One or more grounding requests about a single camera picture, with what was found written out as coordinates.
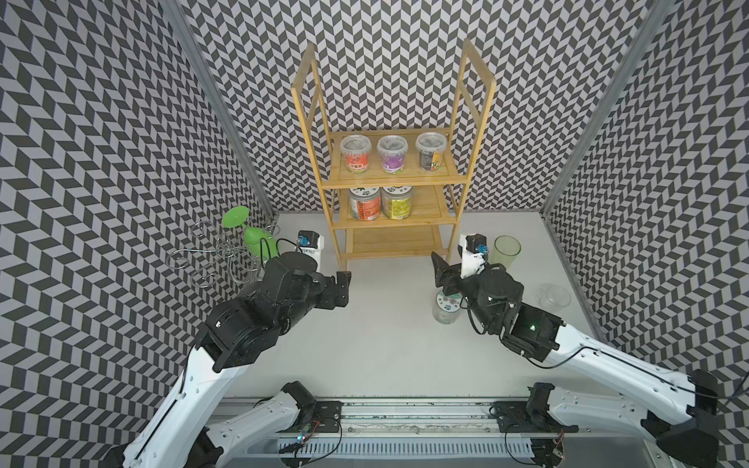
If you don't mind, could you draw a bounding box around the sunflower seed container yellow label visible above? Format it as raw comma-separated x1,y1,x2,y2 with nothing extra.
380,186,413,220

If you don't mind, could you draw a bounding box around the carrot seed container red label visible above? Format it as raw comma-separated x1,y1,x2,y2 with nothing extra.
348,187,380,222

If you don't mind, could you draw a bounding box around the small clear seed jar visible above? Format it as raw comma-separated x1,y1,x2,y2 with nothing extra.
417,132,448,172

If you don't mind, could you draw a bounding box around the small purple seed jar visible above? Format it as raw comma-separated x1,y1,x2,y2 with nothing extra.
378,136,409,174

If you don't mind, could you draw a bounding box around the red tomato seed container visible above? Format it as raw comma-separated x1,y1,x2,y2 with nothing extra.
339,135,372,174

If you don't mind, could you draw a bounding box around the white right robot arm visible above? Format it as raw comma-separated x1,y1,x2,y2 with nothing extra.
431,253,720,467

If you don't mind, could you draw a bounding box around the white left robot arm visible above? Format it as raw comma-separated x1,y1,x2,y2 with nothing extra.
101,252,351,467

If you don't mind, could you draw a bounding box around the wooden three-tier shelf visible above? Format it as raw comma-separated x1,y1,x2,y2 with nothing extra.
291,40,497,269

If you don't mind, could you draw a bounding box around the green translucent plastic cup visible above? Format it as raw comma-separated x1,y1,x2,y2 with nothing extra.
490,235,522,270

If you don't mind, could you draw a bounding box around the green plastic wine glass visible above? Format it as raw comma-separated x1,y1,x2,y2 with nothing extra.
222,206,280,261

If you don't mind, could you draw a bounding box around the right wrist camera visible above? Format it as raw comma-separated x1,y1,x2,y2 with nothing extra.
458,234,489,279

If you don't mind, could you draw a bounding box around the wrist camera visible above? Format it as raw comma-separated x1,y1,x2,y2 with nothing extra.
296,229,325,270
458,234,489,279

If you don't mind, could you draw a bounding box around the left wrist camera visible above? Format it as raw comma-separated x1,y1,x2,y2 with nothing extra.
296,229,325,270

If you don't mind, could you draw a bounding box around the chrome wire glass rack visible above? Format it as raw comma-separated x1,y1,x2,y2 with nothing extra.
166,222,265,289

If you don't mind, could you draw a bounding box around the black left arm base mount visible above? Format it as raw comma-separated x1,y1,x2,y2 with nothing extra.
283,400,343,434

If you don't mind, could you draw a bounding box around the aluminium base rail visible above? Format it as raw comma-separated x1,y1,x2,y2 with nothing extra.
224,399,680,467

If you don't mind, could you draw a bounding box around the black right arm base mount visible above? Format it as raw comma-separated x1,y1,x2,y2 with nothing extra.
489,382,579,434

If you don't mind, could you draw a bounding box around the left aluminium corner post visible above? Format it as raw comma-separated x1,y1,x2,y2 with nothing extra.
160,0,276,220

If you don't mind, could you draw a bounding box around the aluminium corner post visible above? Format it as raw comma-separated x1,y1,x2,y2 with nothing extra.
160,0,276,220
540,0,676,220

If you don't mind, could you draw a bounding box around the right aluminium corner post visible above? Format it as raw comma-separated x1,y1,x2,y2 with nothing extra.
540,0,676,220

